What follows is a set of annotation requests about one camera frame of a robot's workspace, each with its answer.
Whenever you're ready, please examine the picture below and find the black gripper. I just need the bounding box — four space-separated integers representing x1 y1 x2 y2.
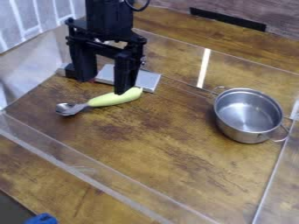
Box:
66 0 147 95

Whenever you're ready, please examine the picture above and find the spoon with yellow handle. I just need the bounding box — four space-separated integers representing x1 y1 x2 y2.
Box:
55 87 143 116

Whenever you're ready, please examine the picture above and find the silver pot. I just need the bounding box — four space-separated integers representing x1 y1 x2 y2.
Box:
212 87 290 144

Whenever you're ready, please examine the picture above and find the grey block with dark end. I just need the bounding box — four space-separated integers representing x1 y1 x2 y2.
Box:
56 63 163 94

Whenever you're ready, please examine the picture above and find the blue object at bottom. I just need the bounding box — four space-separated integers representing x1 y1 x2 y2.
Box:
23 213 59 224

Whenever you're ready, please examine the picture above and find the black cable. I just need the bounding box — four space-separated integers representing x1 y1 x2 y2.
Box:
123 0 152 12

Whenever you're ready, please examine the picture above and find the black strip on wall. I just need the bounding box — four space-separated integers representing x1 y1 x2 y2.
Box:
190 7 267 32

